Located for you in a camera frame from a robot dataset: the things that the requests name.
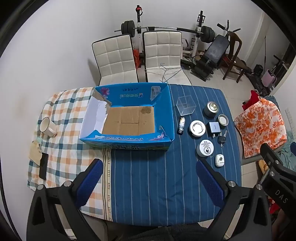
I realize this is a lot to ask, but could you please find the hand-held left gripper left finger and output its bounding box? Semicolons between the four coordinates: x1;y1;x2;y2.
26;159;104;241

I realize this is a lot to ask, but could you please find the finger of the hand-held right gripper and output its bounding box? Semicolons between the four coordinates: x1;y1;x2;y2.
260;143;296;180

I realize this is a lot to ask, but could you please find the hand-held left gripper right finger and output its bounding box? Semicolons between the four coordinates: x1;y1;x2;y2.
196;159;272;241

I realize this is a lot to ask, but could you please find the black car key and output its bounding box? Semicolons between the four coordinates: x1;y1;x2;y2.
217;130;228;148

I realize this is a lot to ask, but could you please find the white round tin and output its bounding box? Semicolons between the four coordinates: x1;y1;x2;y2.
189;120;206;139

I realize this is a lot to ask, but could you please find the grey charger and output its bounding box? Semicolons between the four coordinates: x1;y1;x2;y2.
209;122;222;138

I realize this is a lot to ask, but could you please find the round metal lid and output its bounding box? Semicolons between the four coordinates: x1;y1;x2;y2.
218;114;229;129

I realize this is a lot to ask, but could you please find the silver tin with gold lid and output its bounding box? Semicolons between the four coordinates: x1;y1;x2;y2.
203;101;219;118

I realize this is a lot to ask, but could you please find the clear plastic box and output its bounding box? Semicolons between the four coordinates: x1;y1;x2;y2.
176;95;197;116

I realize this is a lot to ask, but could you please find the blue cardboard box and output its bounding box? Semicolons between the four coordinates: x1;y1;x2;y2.
79;82;175;151

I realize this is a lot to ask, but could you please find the teal cloth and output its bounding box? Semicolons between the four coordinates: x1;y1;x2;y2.
266;95;296;168

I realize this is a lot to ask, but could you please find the white earbuds case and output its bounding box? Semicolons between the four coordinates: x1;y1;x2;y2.
214;154;225;168

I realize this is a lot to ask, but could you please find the orange floral cloth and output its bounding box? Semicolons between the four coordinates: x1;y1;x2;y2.
234;98;287;159

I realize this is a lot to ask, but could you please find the orange checked tablecloth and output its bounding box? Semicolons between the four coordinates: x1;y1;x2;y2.
27;88;112;219

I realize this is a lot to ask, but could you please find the white jar with black label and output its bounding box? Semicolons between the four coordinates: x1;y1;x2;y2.
196;139;213;158

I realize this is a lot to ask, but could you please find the black phone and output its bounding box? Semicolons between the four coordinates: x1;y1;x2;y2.
38;153;49;180

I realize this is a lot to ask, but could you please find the red cloth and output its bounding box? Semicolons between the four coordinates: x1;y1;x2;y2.
242;90;261;111

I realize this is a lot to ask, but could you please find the blue striped tablecloth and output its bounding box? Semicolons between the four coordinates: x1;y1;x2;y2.
102;83;242;227

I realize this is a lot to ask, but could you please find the beige paper piece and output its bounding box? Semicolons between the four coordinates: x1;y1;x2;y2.
29;141;43;165

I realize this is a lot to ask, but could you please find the small dark bottle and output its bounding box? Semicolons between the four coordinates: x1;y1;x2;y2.
177;116;186;135

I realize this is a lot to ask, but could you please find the white mug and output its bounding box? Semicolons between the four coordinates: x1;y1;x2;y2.
38;117;57;138

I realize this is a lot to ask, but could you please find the pink suitcase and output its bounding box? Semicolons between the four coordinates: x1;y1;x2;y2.
262;69;277;88

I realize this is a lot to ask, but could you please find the brown wooden chair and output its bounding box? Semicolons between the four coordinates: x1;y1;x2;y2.
223;31;250;83

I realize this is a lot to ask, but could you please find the black weight bench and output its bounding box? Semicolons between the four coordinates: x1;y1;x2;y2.
180;35;230;81

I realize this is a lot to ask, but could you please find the white padded chair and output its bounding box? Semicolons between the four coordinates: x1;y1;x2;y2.
92;34;139;87
142;31;192;85

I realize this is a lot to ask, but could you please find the red bag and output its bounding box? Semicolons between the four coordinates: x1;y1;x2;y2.
133;49;141;69

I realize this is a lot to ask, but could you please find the white barbell rack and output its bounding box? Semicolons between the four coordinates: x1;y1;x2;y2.
135;5;207;68

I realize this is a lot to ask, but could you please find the black barbell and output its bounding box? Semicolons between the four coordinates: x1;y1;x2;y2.
114;20;216;43

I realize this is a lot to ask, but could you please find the white wire hanger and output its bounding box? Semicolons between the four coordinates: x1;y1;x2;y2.
144;62;184;83

